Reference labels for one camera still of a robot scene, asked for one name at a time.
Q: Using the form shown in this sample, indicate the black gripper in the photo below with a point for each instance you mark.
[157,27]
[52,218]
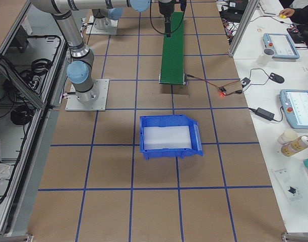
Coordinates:
[165,7]

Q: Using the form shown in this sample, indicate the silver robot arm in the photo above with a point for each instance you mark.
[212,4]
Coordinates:
[113,14]
[79,71]

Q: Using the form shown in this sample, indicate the person's hand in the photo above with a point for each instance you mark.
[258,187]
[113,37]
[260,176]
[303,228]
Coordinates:
[286,13]

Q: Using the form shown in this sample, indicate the green conveyor belt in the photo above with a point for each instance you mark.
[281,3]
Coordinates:
[172,64]

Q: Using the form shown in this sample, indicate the small red-lit controller board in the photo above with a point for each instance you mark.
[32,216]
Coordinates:
[223,92]

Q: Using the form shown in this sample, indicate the white cup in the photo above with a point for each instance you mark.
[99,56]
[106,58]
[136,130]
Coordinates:
[266,56]

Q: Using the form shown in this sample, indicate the blue plastic bin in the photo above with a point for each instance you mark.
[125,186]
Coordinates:
[167,121]

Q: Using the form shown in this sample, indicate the white foam sheet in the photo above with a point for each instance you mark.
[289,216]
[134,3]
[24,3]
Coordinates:
[166,137]

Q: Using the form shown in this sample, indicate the far teach pendant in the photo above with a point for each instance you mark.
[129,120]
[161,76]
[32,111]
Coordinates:
[282,45]

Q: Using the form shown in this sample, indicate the teach pendant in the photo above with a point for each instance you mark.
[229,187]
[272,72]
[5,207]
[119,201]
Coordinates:
[282,45]
[295,107]

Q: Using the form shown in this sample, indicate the black computer mouse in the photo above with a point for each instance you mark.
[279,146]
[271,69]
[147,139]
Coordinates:
[276,78]

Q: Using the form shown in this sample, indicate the black power adapter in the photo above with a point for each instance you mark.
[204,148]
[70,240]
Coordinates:
[265,114]

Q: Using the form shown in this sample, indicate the near teach pendant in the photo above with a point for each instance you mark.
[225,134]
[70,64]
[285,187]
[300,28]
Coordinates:
[295,107]

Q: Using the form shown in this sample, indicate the beverage can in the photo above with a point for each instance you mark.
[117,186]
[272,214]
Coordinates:
[295,146]

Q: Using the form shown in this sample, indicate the clear plastic bag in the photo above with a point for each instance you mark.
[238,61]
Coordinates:
[293,182]

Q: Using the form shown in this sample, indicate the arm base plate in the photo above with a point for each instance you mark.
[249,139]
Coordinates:
[103,26]
[93,100]

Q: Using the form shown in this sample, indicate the aluminium frame column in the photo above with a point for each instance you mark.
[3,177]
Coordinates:
[251,7]

